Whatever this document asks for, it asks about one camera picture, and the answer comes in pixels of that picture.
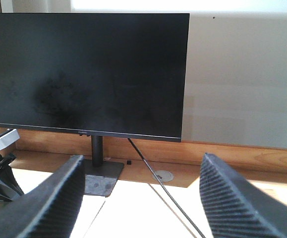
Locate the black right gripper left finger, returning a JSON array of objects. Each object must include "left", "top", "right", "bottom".
[{"left": 0, "top": 155, "right": 85, "bottom": 238}]

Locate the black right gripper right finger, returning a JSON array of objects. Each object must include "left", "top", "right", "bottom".
[{"left": 199, "top": 153, "right": 287, "bottom": 238}]

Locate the wooden desk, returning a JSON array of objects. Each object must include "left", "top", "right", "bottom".
[{"left": 0, "top": 0, "right": 287, "bottom": 238}]

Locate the black computer monitor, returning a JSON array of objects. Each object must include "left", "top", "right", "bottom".
[{"left": 0, "top": 13, "right": 190, "bottom": 197}]

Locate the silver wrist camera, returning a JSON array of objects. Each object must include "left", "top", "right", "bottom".
[{"left": 0, "top": 129, "right": 20, "bottom": 150}]

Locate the black monitor cable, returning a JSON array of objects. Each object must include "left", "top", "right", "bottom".
[{"left": 127, "top": 137, "right": 206, "bottom": 238}]

